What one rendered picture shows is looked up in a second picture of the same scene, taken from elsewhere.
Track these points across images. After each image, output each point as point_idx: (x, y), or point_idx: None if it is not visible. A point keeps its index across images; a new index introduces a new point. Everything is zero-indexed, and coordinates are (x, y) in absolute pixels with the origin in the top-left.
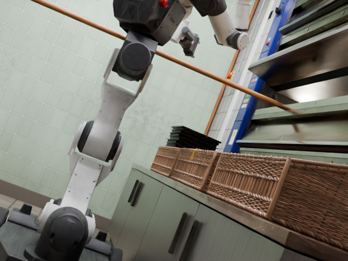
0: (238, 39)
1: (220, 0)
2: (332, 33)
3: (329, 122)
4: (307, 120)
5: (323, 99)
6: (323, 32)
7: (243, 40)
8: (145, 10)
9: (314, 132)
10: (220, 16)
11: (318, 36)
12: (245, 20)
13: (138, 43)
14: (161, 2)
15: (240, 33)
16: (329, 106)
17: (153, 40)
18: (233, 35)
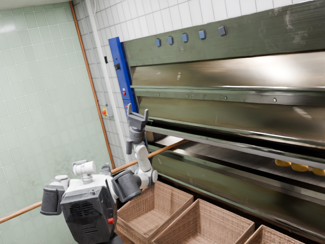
0: (153, 180)
1: (138, 183)
2: (205, 142)
3: (224, 178)
4: (202, 169)
5: (210, 162)
6: (174, 99)
7: (155, 176)
8: (103, 235)
9: (216, 184)
10: (140, 186)
11: (191, 136)
12: (148, 164)
13: None
14: (110, 223)
15: (151, 175)
16: (219, 170)
17: (115, 237)
18: (150, 182)
